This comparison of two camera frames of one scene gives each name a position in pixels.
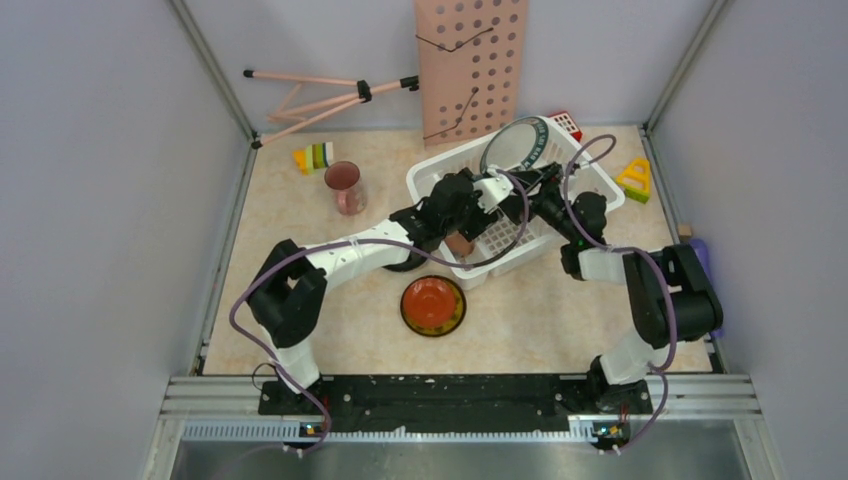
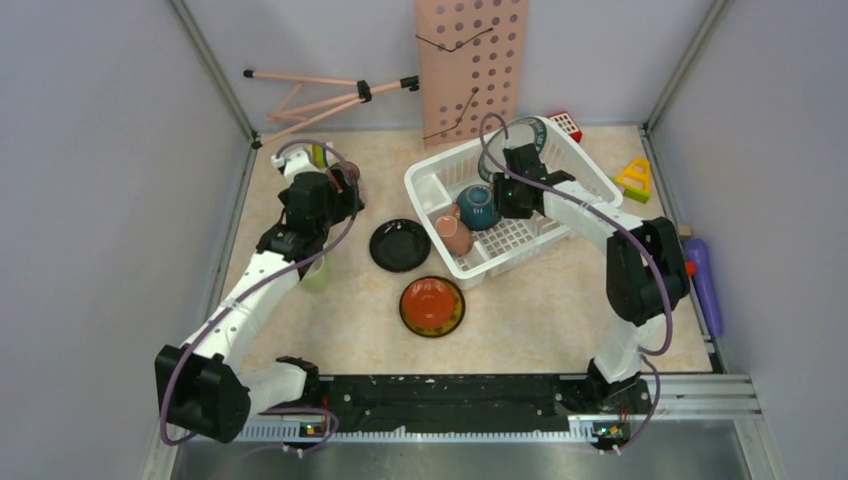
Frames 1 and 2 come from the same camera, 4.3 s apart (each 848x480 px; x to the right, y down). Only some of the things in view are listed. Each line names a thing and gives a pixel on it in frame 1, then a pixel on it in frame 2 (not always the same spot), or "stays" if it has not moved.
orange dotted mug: (459, 245) stays
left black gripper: (480, 211) → (346, 204)
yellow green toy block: (635, 179) stays
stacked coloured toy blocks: (316, 156) stays
